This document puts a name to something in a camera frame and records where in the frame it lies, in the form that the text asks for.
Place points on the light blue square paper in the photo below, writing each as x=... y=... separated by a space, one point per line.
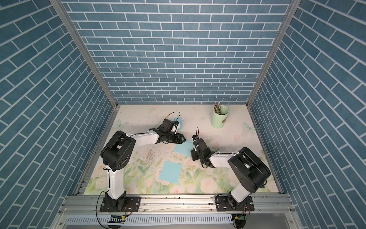
x=179 y=119

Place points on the light blue paper front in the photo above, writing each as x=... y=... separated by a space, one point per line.
x=171 y=172

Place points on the green pen cup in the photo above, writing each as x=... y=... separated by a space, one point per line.
x=218 y=120

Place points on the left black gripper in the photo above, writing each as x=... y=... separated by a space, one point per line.
x=178 y=139

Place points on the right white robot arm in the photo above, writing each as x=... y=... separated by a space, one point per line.
x=251 y=172

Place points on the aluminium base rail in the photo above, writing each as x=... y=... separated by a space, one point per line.
x=180 y=203

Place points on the coloured pencils in cup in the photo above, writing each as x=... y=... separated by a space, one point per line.
x=217 y=108

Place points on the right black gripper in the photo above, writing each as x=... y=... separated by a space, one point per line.
x=194 y=157

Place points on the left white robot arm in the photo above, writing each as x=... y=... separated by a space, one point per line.
x=117 y=153

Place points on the floral table mat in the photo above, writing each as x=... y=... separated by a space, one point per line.
x=141 y=175

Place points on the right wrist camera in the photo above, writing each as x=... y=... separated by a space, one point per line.
x=195 y=137

